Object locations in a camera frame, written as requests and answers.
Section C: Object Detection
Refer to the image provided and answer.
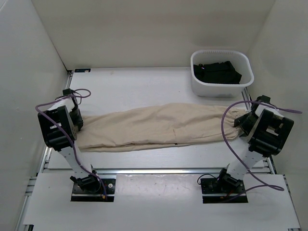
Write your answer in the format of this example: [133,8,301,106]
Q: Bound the beige trousers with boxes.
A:
[77,103,247,152]

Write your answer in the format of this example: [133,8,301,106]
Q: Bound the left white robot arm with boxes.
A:
[36,96,101,193]

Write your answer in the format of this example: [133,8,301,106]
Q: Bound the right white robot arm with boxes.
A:
[216,95,294,193]

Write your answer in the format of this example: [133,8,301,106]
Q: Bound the black folded trousers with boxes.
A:
[193,61,242,84]

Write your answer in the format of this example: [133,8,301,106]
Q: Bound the small blue label sticker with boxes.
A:
[74,68,91,73]

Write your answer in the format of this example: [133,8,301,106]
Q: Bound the white plastic basket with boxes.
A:
[191,50,254,98]

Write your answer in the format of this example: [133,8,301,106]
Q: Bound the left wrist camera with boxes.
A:
[62,88,76,98]

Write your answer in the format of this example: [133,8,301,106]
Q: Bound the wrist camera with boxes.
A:
[62,88,76,98]
[256,95,270,104]

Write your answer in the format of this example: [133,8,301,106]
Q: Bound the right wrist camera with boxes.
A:
[256,95,270,104]

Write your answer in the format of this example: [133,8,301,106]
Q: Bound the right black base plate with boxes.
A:
[200,178,248,204]

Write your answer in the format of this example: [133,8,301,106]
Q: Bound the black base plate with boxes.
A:
[71,179,116,202]
[200,178,248,204]

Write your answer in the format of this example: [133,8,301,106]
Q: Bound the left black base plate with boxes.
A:
[71,179,116,202]

